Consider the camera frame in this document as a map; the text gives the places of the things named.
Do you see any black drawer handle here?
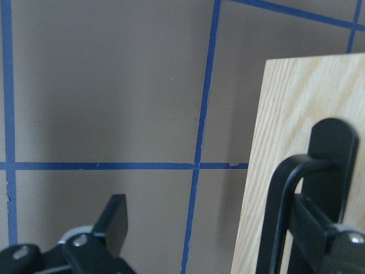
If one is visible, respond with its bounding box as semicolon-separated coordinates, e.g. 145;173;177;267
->
255;118;364;273

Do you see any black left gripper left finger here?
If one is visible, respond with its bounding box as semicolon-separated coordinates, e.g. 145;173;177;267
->
91;194;128;257

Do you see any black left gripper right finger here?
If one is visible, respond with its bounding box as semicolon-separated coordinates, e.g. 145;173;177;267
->
289;194;339;259

